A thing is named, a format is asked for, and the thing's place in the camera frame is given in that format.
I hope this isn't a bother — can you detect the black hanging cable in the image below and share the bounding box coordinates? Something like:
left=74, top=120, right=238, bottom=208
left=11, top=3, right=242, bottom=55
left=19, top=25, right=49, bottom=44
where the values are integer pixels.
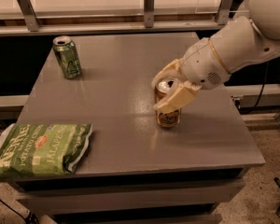
left=242, top=61, right=270, bottom=114

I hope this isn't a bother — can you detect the right metal rail bracket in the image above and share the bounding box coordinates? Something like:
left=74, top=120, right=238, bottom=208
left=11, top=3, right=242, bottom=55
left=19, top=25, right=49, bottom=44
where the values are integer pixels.
left=216, top=0, right=233, bottom=25

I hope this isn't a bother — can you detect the black cable on floor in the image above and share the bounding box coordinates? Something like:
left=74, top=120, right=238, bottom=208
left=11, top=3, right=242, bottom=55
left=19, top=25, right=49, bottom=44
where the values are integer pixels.
left=0, top=191, right=40, bottom=224

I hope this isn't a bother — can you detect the middle metal rail bracket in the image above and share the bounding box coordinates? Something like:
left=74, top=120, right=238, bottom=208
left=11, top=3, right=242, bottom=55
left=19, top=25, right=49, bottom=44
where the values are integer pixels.
left=144, top=0, right=154, bottom=28

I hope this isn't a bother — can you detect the green soda can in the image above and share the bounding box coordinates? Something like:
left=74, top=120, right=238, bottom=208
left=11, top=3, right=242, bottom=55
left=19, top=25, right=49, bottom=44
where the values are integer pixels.
left=52, top=35, right=81, bottom=79

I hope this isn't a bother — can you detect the left metal rail bracket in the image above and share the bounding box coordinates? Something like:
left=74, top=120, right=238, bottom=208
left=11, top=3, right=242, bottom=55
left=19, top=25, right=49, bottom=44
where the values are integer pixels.
left=17, top=0, right=40, bottom=32

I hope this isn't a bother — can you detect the orange soda can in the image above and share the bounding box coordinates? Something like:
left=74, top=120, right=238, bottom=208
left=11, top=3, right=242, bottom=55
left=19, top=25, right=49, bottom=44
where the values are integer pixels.
left=154, top=77, right=181, bottom=128

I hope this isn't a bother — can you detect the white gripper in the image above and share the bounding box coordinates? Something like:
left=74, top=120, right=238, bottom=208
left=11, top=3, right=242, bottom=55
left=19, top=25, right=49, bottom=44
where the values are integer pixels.
left=151, top=38, right=231, bottom=114

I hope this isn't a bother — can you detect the green potato chips bag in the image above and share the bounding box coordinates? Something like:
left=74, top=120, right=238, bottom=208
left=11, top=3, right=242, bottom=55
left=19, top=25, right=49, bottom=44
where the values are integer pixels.
left=0, top=123, right=92, bottom=180

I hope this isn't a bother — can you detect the metal rail bracket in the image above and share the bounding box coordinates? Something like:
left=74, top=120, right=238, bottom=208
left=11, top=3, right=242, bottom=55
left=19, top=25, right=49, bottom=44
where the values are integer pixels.
left=216, top=0, right=233, bottom=25
left=17, top=0, right=40, bottom=32
left=144, top=0, right=154, bottom=28

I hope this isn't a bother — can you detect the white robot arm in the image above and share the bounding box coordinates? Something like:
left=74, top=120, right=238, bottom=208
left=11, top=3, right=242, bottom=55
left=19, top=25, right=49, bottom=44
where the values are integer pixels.
left=151, top=0, right=280, bottom=113

